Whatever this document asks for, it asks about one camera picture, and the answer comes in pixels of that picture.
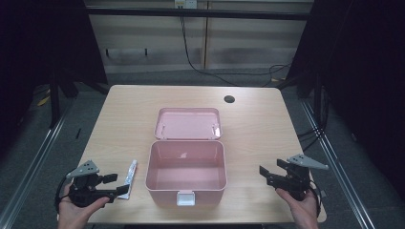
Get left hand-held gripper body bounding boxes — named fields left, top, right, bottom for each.
left=65, top=159, right=117, bottom=208

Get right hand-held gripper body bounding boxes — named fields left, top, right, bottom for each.
left=266, top=154, right=330, bottom=202

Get white packet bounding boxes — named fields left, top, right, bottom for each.
left=117, top=159, right=139, bottom=200

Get pink plastic storage box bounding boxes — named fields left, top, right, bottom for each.
left=145, top=107, right=228, bottom=207

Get person's left hand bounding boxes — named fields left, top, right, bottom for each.
left=56, top=183, right=111, bottom=229

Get person's right hand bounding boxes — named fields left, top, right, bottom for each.
left=275, top=187, right=320, bottom=229

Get black metal stand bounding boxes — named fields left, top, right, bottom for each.
left=49, top=72, right=62, bottom=129

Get yellow floor tape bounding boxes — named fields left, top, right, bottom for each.
left=36, top=94, right=52, bottom=108

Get black curtain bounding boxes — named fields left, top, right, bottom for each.
left=286, top=0, right=405, bottom=192
left=0, top=0, right=108, bottom=154

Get left hand-held gripper cable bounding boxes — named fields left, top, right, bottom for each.
left=53, top=176, right=76, bottom=215

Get hand-held gripper cable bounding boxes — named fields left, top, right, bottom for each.
left=307, top=179, right=323, bottom=219
left=53, top=176, right=76, bottom=215

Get right hand-held gripper cable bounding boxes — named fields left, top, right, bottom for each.
left=307, top=179, right=323, bottom=219

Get black floor cables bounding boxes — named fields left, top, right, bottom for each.
left=297, top=85, right=330, bottom=153

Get aluminium floor rail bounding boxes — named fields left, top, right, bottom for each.
left=300, top=100, right=374, bottom=229
left=0, top=106, right=71, bottom=229

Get black wall cable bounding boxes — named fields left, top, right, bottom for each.
left=180, top=15, right=292, bottom=88

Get black horizontal frame bar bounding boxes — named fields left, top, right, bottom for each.
left=85, top=8, right=311, bottom=22

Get white wall socket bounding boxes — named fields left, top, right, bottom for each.
left=174, top=0, right=199, bottom=10

